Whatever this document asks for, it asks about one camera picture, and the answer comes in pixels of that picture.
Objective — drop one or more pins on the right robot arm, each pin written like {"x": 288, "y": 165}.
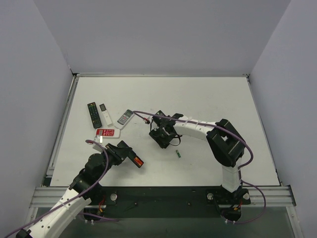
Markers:
{"x": 221, "y": 137}

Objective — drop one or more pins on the slim black remote control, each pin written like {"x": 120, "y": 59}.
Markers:
{"x": 126, "y": 151}

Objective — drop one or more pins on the red and white remote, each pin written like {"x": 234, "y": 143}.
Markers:
{"x": 108, "y": 133}

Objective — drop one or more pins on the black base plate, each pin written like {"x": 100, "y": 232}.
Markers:
{"x": 165, "y": 202}

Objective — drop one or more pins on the grey and white remote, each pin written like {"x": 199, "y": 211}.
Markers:
{"x": 125, "y": 118}

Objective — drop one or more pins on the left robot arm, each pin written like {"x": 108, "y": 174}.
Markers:
{"x": 82, "y": 191}

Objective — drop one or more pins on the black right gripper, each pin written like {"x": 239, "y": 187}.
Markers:
{"x": 160, "y": 135}

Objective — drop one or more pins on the black multi-button remote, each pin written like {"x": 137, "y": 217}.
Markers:
{"x": 94, "y": 115}

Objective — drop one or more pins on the slim white remote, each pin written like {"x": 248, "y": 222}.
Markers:
{"x": 106, "y": 115}

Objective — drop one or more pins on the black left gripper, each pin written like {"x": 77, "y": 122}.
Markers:
{"x": 123, "y": 150}

